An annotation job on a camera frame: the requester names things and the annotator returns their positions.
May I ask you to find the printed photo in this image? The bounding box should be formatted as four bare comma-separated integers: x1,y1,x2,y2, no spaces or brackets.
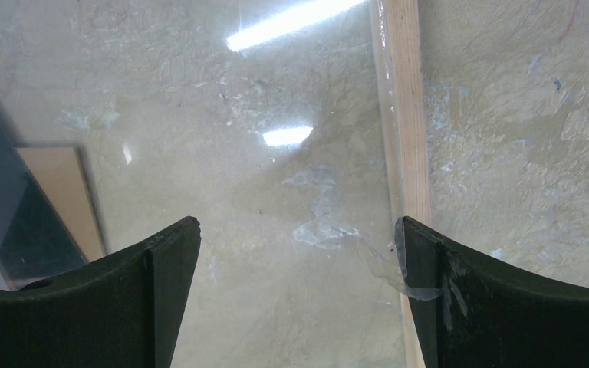
0,109,87,291

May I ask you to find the wooden picture frame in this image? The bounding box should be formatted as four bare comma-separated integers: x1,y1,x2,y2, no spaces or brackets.
367,0,433,368

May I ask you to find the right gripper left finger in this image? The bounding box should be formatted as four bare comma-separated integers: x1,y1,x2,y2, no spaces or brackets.
0,217,201,367

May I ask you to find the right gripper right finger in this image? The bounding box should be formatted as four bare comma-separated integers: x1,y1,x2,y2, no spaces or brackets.
394,216,589,367

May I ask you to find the brown backing board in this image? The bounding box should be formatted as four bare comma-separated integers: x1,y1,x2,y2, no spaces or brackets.
17,147,106,262

